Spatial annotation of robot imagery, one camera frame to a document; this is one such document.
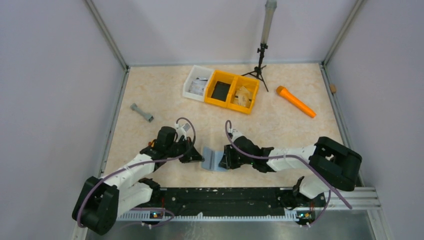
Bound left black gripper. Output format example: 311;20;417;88
165;136;204;163

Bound beige card holder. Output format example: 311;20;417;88
201;146;228;172

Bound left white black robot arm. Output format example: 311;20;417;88
71;123;204;235

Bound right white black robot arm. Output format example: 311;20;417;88
218;135;363;209

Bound yellow red toy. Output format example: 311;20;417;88
148;140;155;148

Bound beige parts in bin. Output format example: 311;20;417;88
232;86;252;108

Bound papers in white bin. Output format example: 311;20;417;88
188;77;208;96

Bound white plastic bin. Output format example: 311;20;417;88
182;65;215;102

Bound black pad in bin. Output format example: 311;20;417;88
211;81;231;102

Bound yellow bin with beige parts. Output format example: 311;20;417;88
227;75;260;115

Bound yellow bin with black pad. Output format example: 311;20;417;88
204;70;238;109

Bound grey dumbbell-shaped part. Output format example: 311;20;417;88
130;103;154;123

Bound orange flashlight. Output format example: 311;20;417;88
276;85;317;118

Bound black tripod with grey pole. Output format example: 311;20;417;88
242;0;278;92

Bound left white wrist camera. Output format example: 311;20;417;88
174;123;192;141

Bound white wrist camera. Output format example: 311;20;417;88
229;128;244;142
174;123;192;141

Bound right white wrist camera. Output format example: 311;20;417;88
229;128;244;142

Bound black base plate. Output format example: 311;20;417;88
129;187;327;218

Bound grey slotted cable duct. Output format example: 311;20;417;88
117;210;300;222

